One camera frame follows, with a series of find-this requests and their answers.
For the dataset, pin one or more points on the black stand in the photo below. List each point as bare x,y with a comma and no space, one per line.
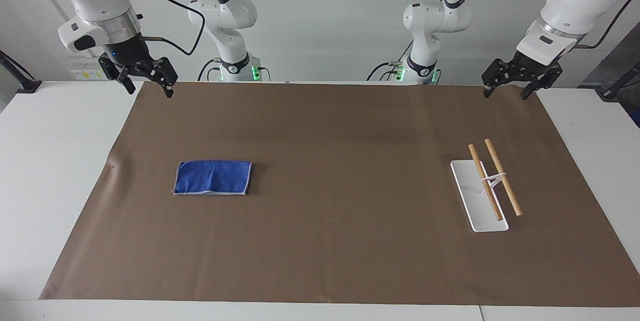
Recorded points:
613,93
29,85

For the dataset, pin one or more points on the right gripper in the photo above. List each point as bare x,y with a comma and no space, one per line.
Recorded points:
127,50

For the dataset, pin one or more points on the white rack with wooden bars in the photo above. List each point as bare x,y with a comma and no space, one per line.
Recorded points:
482,201

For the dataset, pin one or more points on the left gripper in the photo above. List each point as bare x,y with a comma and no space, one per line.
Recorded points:
531,64

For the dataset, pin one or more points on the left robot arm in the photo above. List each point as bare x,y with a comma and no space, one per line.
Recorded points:
565,11

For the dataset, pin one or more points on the white wall socket strip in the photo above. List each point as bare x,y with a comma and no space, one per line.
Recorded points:
87,72

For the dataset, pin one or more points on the blue towel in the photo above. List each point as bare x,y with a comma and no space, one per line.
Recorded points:
213,177

